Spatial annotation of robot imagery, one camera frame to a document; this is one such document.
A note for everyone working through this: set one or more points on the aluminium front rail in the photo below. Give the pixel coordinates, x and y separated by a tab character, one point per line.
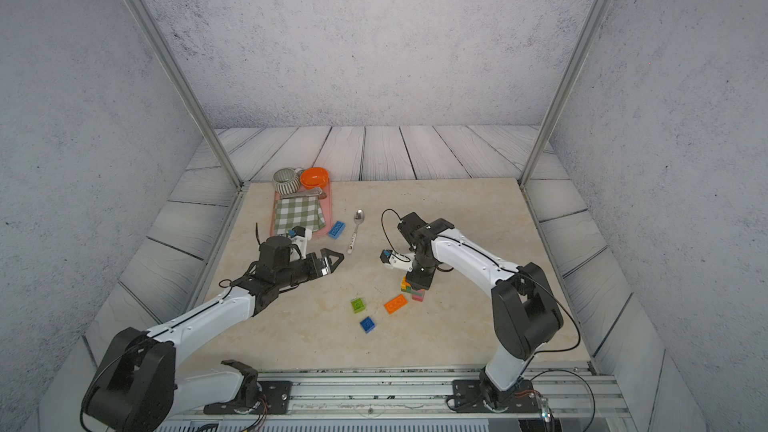
422	393

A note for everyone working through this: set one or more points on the pink lego brick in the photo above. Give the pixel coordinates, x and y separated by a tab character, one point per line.
418	295

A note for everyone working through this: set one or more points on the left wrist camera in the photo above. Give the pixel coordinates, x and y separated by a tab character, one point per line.
299	237

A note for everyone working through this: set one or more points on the metal utensil on tray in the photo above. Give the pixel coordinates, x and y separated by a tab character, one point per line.
317	192

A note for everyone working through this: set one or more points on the orange bowl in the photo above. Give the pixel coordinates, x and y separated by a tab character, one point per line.
314	177

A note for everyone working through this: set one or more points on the right aluminium frame post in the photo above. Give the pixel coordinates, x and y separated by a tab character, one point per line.
587	35

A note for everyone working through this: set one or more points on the metal spoon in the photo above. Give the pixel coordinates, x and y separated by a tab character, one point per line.
358	219

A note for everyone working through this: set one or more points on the left aluminium frame post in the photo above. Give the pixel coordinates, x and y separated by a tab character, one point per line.
152	32

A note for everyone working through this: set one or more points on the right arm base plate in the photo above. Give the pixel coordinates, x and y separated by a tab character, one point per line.
481	395

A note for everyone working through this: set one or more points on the green checkered cloth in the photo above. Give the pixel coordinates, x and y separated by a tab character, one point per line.
306	212

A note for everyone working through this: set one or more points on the aluminium frame post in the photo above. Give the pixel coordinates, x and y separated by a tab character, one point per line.
587	35
152	32

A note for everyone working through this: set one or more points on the blue long lego brick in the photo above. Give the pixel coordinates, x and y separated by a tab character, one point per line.
336	230

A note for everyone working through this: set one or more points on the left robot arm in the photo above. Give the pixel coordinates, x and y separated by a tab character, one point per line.
135	387

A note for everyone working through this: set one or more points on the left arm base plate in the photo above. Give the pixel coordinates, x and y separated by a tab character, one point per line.
255	398

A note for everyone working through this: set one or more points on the blue small lego brick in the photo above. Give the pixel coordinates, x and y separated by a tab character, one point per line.
367	324

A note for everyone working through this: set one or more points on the striped grey mug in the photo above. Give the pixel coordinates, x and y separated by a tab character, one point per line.
286	181

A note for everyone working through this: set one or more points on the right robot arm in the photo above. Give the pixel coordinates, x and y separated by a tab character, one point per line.
526	314

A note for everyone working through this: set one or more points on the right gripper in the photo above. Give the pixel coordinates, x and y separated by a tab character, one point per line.
416	282

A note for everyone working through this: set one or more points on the lime green lego brick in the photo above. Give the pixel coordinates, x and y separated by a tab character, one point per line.
358	305

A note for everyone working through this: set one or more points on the pink tray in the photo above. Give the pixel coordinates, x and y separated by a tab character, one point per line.
326	208

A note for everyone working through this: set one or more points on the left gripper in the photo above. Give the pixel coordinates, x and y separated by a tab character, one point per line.
324	268

